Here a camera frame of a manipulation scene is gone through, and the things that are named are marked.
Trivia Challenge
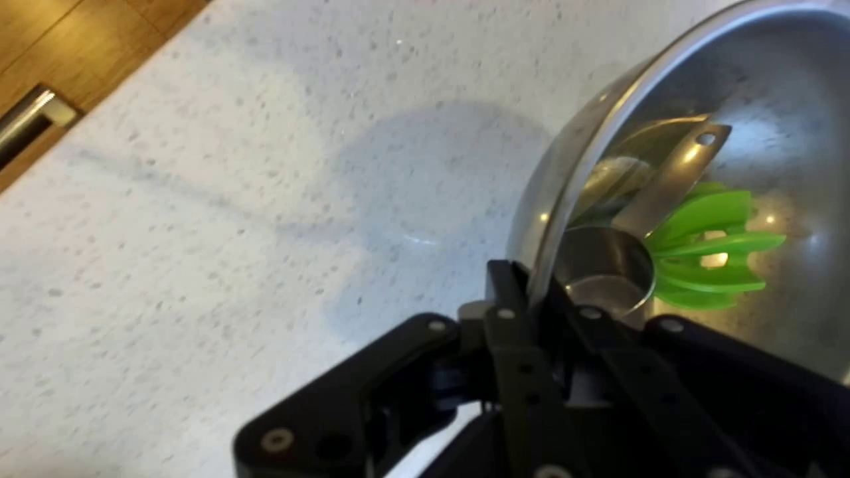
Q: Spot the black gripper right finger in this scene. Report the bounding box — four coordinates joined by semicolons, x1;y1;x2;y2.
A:
539;276;850;478

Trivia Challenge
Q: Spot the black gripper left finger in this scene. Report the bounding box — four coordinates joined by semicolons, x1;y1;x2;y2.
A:
234;260;568;478

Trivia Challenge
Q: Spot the silver metal bowl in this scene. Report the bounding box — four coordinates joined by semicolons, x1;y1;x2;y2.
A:
504;0;850;388

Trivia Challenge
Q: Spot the metal measuring cup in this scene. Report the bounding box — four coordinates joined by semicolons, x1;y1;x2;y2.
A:
556;114;735;321

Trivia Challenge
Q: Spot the green plastic slotted piece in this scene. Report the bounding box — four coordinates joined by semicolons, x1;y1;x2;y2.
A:
645;184;788;313

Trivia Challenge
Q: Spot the steel drawer handle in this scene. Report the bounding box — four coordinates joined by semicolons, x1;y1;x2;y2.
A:
0;83;79;171

